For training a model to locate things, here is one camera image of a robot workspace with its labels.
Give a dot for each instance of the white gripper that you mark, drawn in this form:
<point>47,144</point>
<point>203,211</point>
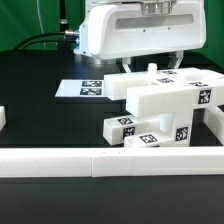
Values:
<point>129,28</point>

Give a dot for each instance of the white chair back frame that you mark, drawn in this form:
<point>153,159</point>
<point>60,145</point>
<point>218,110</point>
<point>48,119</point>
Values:
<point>207,86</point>

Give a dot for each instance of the white chair seat part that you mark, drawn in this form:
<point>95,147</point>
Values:
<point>173,123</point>

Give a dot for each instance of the white U-shaped obstacle fence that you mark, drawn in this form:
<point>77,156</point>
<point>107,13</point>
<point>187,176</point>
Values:
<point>43,162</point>

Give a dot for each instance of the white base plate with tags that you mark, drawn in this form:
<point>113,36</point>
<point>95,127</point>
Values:
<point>80,88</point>

